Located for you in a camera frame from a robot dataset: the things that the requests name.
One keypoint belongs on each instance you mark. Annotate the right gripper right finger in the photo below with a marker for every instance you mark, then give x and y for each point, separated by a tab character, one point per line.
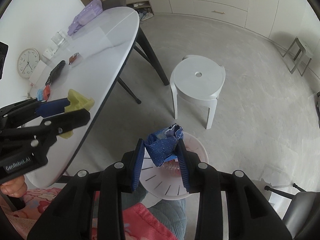
250	216

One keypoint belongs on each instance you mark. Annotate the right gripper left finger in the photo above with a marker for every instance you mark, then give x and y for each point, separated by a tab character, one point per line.
137	167

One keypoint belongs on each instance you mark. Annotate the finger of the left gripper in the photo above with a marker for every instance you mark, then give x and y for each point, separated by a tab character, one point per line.
33	108
60	123

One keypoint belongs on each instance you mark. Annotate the yellow paper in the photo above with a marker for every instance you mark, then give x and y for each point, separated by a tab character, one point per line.
77	101

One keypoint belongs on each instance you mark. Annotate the blue dotted paper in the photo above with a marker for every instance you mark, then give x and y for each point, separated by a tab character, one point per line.
160	145

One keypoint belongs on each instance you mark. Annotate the white trash bin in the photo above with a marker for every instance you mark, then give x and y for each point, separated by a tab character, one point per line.
160	183

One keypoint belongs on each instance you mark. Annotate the person left hand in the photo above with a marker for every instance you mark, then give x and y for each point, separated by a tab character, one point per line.
15	188

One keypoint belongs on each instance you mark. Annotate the white card box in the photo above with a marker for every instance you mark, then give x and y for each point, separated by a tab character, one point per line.
37	72

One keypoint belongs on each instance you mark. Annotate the black comb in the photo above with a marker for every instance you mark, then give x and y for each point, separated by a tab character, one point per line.
55	73

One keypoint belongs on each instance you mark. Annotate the black office chair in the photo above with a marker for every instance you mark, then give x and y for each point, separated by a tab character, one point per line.
302	215

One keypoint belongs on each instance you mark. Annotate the pink floral jacket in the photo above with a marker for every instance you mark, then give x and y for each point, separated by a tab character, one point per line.
18	215

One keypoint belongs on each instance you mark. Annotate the brown small wrapper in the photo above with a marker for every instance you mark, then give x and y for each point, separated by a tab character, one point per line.
75	58

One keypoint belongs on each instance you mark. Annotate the clear glass mug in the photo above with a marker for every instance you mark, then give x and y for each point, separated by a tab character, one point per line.
61	39

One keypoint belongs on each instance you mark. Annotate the clear plastic bottle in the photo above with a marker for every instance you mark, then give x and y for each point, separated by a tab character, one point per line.
172	167

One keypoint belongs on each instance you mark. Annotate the black table leg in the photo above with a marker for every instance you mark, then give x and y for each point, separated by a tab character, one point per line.
144	49

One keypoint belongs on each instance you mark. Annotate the dark grey chair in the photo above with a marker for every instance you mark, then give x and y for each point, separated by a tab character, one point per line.
108	4

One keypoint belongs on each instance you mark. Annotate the white round plastic stool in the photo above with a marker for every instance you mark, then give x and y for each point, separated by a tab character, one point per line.
198	80

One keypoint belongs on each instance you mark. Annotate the grey metal stool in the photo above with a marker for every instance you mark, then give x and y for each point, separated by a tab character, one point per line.
303	51

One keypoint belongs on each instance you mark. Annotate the round wall clock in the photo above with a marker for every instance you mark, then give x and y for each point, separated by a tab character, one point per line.
27	62

